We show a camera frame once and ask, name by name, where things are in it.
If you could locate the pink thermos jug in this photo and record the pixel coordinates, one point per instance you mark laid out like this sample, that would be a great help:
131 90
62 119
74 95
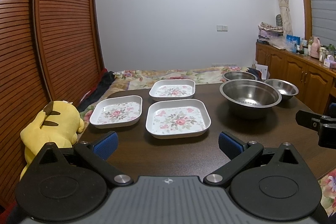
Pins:
315 46

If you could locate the floral bed blanket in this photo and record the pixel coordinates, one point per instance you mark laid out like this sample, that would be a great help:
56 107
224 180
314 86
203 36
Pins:
140 79

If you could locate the white paper bag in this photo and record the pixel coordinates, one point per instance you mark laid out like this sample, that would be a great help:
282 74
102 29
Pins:
263 69

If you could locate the pink tissue box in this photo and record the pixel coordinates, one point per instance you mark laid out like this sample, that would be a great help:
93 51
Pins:
329 62

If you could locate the wooden louvered wardrobe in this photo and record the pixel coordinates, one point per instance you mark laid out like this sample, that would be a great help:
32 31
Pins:
50 50

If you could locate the white lidded jar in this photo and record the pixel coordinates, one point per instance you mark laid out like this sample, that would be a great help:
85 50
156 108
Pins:
322 54

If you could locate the dark clothes on bed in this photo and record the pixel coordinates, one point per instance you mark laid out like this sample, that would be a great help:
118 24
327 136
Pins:
106 78

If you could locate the wooden sideboard cabinet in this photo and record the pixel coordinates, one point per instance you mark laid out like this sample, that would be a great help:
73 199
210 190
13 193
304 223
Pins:
315 82

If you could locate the blue photo box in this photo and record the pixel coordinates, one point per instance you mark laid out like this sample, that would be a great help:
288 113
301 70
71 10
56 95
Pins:
292 43

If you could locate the steel bowl back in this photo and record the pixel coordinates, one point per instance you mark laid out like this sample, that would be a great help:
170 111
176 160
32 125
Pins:
238 75

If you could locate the white wall switch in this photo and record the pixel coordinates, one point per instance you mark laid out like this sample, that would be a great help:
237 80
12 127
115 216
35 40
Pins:
222 28

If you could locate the large steel bowl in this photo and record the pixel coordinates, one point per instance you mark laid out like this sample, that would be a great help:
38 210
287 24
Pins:
250 94

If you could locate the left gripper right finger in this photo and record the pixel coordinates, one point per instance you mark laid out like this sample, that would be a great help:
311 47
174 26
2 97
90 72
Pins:
242 156

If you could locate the small steel bowl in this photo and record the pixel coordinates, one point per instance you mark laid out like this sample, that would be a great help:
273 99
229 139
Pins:
285 88

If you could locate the yellow Pikachu plush toy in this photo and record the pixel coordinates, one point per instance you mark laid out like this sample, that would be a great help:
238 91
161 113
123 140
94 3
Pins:
59 122

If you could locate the floral tray back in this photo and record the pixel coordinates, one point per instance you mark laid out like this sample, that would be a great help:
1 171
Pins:
175 89

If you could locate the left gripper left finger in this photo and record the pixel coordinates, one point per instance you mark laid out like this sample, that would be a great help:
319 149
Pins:
93 156

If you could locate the pile of folded fabrics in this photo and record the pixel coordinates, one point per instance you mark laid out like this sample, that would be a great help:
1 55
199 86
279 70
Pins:
267 31

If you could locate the floral tray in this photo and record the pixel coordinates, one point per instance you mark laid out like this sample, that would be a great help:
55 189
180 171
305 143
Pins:
117 112
175 89
177 119

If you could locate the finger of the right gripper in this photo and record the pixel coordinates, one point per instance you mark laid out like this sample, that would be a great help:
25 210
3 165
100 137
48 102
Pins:
308 120

